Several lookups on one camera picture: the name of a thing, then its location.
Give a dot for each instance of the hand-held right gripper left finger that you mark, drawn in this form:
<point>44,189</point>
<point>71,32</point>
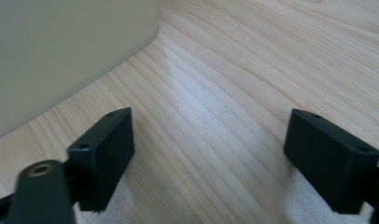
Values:
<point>100,161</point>

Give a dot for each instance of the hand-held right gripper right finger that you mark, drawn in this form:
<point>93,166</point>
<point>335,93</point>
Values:
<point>330,168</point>

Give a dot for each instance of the cream plastic bin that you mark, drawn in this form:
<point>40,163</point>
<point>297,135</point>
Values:
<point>53,56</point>

